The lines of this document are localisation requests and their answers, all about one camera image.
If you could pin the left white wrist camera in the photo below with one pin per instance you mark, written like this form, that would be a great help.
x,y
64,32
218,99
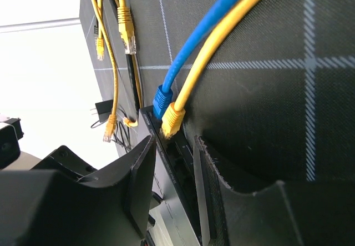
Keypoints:
x,y
11,133

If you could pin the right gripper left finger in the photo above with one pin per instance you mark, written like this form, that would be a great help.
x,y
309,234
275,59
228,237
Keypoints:
x,y
107,207

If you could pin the yellow ethernet cable long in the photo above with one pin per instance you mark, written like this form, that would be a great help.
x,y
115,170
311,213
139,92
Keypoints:
x,y
126,27

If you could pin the black network switch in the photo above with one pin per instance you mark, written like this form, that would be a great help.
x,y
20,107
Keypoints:
x,y
177,216

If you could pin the black power adapter plug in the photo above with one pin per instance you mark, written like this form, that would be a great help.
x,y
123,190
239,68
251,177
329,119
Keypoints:
x,y
102,110

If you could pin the yellow ethernet cable short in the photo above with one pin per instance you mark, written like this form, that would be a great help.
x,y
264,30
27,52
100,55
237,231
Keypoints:
x,y
218,22

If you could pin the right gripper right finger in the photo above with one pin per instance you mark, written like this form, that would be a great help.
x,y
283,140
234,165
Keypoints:
x,y
237,208

